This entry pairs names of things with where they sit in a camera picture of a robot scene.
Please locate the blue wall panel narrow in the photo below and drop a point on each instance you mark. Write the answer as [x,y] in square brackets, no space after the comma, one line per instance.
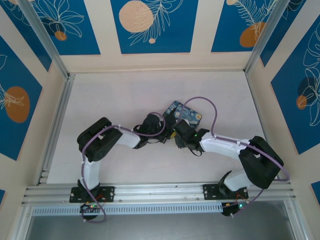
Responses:
[27,30]

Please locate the blue wall panel white leaves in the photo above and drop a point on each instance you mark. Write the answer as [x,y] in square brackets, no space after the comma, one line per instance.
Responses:
[300,20]

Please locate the aluminium frame post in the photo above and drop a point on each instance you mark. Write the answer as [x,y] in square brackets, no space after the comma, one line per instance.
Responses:
[45,40]
[265,40]

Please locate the blue poster large peach circle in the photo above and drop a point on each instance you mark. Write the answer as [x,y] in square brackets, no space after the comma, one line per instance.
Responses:
[155,30]

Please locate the blue poster white flower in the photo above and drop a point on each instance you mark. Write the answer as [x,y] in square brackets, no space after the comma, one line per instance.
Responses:
[80,37]

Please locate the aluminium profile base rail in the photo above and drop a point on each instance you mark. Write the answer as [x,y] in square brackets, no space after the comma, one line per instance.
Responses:
[155,192]

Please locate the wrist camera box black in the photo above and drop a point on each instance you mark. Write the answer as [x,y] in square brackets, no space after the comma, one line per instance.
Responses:
[183,128]
[151,123]

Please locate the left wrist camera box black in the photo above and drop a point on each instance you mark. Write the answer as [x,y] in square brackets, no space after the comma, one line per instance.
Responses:
[151,123]

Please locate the blue wall panel orange disc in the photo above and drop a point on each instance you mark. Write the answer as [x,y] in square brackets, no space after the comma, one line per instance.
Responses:
[17,105]

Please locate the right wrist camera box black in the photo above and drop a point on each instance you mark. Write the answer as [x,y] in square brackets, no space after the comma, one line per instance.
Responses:
[183,128]

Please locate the blue poster orange circle fern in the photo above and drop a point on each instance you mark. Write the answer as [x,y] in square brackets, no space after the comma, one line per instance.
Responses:
[232,30]

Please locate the starry night print tin box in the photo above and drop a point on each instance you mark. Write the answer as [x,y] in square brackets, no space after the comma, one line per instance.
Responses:
[190,115]

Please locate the black base plate of right arm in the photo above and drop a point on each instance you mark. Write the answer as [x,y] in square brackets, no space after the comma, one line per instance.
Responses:
[210,191]

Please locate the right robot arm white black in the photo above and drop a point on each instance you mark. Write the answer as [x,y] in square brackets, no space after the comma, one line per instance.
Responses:
[220,145]

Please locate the aluminium side rail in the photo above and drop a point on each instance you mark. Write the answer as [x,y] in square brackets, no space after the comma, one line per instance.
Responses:
[263,125]
[63,100]

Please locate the black base plate of left arm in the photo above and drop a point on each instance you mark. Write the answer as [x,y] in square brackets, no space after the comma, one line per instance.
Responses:
[107,193]

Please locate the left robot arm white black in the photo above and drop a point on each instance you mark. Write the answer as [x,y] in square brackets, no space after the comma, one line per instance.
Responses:
[91,175]

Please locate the blue wall panel white flower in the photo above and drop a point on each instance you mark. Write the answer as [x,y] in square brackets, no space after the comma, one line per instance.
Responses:
[287,100]

